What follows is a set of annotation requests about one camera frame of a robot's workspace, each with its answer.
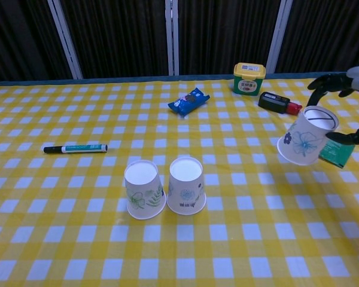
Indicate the white cup large blue flower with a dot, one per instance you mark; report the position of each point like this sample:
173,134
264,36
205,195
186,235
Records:
305,140

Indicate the white cup green flower print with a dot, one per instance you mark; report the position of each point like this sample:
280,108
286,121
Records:
143,191

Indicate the green square sachet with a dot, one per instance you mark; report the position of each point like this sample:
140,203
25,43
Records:
336,154

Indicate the black bottle red cap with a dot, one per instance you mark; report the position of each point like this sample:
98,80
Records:
273,102

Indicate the yellow lidded green tub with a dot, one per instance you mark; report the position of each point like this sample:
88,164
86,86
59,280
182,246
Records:
249,79

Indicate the blue cookie snack packet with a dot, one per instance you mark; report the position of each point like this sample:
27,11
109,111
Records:
188,102

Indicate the white cup small blue flower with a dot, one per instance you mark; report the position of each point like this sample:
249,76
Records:
186,185

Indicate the yellow white checked tablecloth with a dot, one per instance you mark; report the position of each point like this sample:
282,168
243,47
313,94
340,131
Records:
179,248

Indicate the teal white marker pen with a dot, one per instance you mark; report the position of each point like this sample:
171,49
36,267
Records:
77,148

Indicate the white partition post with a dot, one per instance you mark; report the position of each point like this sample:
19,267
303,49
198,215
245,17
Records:
172,37
65,39
276,36

